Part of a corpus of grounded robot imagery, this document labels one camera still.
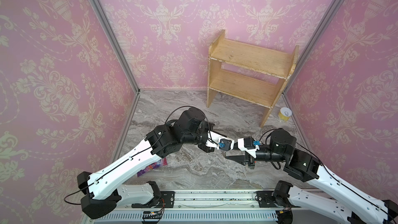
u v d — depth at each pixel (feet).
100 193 1.23
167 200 2.44
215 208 2.36
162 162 2.74
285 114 3.28
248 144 1.55
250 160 1.67
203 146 1.77
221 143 1.52
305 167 1.51
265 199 2.39
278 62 2.44
